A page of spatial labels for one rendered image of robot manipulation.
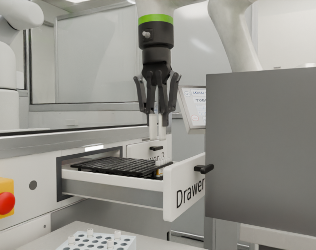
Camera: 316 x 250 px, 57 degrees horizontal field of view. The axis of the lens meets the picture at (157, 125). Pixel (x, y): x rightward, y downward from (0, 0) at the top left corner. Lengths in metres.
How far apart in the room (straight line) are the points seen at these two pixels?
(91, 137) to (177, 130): 1.63
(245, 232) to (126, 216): 0.44
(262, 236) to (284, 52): 3.30
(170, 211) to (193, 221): 1.94
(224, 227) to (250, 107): 1.13
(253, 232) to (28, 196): 0.53
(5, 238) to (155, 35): 0.56
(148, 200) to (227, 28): 0.70
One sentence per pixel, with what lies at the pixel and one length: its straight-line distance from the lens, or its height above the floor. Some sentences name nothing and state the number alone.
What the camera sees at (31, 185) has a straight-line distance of 0.72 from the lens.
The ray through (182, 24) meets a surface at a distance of 2.52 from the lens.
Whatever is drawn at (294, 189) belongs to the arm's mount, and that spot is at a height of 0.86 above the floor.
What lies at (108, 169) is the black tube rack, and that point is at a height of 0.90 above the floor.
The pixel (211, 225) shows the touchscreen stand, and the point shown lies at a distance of 1.75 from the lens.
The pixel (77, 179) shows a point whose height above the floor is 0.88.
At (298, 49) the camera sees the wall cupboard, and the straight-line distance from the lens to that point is 3.93.
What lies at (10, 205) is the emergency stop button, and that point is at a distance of 0.60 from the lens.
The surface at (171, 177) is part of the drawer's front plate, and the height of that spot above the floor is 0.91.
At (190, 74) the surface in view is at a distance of 2.41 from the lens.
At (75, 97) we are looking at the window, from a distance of 0.83.
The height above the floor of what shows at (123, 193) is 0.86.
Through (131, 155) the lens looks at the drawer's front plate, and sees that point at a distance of 1.00.
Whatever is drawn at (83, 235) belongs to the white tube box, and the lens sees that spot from 0.64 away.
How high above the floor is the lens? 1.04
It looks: 2 degrees down
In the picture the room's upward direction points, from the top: straight up
